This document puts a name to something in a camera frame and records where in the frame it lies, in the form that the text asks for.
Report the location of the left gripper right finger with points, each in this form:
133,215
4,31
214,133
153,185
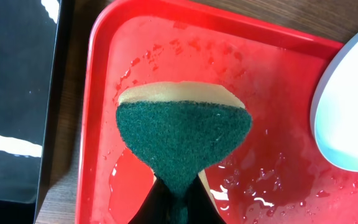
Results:
200,207

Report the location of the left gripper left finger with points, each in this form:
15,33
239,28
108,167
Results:
156,207

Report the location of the green and yellow sponge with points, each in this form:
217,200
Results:
179,129

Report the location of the light blue plate top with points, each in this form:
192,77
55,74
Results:
334,109

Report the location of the red plastic tray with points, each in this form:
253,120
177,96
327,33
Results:
278,175

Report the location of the black rectangular tray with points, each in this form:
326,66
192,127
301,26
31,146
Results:
34,37

